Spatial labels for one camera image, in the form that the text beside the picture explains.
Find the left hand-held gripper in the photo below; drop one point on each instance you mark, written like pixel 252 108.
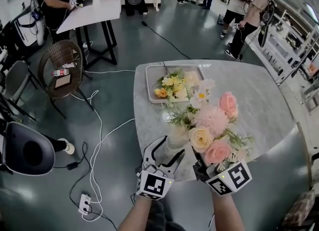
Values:
pixel 154 184

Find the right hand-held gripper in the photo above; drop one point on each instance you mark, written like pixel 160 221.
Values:
pixel 231 179

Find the translucent white vase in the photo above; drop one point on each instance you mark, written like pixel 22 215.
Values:
pixel 175 141

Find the pink flowers bouquet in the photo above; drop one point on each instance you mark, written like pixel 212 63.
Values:
pixel 211 120

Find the yellow flowers bouquet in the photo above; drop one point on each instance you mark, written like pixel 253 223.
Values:
pixel 172 85

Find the person's right forearm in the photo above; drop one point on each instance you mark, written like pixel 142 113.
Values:
pixel 228 212

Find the person's left forearm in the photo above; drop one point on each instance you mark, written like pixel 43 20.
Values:
pixel 138 215

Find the person's dark trousers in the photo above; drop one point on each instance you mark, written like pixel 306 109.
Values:
pixel 160 216

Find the beige rectangular tray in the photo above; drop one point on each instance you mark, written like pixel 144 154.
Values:
pixel 152 80

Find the white power strip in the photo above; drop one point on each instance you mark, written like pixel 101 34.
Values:
pixel 84 203

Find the brown notebook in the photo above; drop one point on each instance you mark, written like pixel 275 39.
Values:
pixel 62 81

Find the plastic water bottle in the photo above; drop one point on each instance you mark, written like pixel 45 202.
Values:
pixel 59 72

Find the brown wicker chair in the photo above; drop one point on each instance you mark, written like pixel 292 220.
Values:
pixel 62 53

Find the white shelving rack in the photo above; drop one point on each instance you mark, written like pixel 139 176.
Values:
pixel 294 43

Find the black waste bin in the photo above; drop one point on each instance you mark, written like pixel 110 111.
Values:
pixel 220 19

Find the white black-legged table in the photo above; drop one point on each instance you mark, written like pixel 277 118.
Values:
pixel 97 8

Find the grey plastic chair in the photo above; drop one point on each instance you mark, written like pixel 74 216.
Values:
pixel 17 78

